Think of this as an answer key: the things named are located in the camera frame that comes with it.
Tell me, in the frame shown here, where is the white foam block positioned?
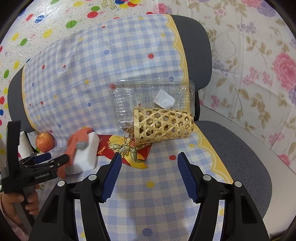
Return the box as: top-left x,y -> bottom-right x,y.
71,132 -> 100,175

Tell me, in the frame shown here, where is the orange knitted toy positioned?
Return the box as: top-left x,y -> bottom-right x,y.
57,128 -> 94,179

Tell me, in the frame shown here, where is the clear plastic clamshell box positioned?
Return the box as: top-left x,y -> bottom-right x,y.
109,78 -> 195,130

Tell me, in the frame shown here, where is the person's left hand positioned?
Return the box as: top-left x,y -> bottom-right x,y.
1,184 -> 41,227

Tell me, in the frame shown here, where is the red apple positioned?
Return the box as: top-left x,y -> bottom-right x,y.
36,132 -> 54,153

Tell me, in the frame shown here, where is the dried plant sprig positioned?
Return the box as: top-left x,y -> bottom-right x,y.
108,135 -> 143,163

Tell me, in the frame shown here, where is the grey fabric chair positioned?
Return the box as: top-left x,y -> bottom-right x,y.
7,14 -> 273,219

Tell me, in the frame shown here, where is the red paper packet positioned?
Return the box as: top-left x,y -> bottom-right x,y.
97,135 -> 152,169

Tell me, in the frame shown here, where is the blue checkered cloth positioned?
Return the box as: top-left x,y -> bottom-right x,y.
21,15 -> 231,240

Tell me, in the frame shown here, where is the woven bamboo basket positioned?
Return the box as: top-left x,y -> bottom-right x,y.
133,107 -> 194,146

